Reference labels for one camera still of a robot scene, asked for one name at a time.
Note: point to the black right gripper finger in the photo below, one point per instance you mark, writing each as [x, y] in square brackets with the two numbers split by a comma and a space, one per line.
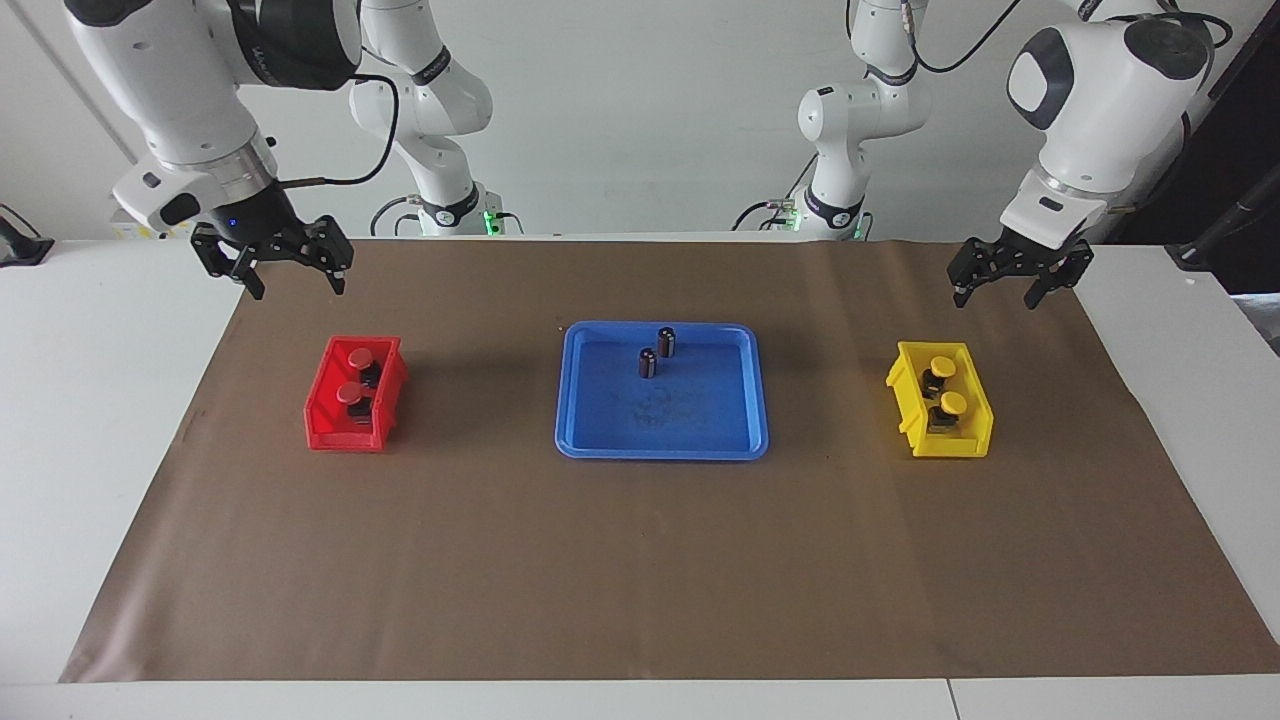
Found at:
[335, 245]
[215, 250]

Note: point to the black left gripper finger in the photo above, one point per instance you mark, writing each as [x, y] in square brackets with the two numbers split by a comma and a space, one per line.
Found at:
[1070, 265]
[972, 262]

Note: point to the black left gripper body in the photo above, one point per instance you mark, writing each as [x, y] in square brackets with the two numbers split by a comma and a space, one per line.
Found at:
[1025, 255]

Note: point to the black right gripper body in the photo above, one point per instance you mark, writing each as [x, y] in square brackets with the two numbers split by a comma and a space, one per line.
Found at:
[262, 225]

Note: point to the yellow push button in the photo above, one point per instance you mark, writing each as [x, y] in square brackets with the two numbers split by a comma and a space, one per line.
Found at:
[954, 403]
[941, 365]

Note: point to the red push button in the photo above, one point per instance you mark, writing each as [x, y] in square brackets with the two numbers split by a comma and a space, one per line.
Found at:
[349, 393]
[360, 358]

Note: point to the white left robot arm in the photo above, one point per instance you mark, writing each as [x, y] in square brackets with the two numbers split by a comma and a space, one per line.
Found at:
[1100, 100]

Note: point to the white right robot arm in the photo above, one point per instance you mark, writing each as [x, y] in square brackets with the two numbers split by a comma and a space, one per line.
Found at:
[180, 90]

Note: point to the blue plastic tray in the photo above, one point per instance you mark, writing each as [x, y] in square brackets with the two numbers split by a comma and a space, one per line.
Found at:
[700, 400]

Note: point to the green lit base connector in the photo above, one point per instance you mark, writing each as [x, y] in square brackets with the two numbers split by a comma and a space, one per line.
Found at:
[490, 218]
[785, 215]

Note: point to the yellow plastic bin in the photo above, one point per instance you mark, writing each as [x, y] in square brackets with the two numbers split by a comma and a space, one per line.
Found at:
[975, 420]

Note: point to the black tube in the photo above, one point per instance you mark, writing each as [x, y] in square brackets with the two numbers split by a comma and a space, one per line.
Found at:
[1230, 225]

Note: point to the red plastic bin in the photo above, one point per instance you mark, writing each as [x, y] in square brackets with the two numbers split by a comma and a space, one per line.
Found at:
[325, 420]

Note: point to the black panel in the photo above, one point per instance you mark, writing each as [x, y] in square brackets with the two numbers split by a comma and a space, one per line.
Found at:
[1245, 130]

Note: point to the small black cylinder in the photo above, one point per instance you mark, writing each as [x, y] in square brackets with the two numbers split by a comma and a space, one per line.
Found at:
[648, 363]
[666, 343]

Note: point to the brown table mat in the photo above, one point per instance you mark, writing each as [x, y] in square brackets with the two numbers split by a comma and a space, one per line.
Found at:
[640, 560]

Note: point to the white wall socket box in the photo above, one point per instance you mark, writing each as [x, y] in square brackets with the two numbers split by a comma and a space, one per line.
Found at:
[130, 233]

